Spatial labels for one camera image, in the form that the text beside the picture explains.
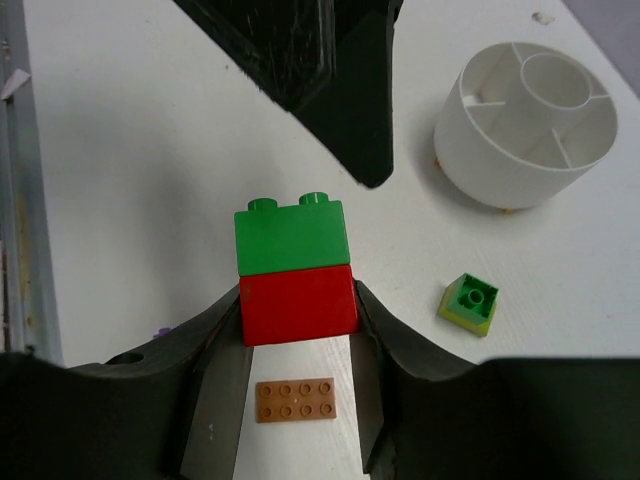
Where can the green lego brick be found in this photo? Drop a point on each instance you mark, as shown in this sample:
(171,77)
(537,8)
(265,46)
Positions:
(271,238)

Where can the green yellow stacked lego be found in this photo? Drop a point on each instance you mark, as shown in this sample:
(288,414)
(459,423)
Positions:
(469,303)

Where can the red lego brick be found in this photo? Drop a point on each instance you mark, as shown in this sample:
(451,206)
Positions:
(298,305)

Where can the orange flat lego plate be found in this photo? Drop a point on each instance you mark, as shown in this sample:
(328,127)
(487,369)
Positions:
(295,400)

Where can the white round divided container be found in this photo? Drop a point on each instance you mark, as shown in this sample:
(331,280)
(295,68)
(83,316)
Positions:
(521,123)

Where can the aluminium table frame rail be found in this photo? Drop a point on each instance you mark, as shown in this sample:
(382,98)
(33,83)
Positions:
(29,315)

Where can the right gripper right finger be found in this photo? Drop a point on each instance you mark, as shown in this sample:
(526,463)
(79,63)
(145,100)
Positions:
(328,63)

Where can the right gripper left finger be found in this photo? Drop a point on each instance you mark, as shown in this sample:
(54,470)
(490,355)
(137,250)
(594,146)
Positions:
(173,408)

